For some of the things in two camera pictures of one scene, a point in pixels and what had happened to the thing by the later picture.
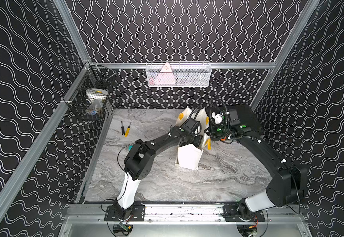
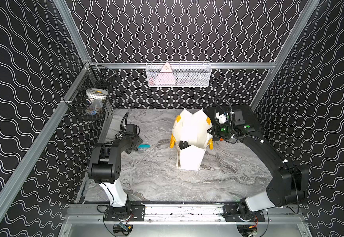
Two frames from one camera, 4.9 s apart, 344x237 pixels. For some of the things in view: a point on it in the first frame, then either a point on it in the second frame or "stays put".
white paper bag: x=189 y=156 stays put
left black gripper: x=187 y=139 -> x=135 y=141
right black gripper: x=210 y=132 stays put
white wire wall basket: x=179 y=74 stays put
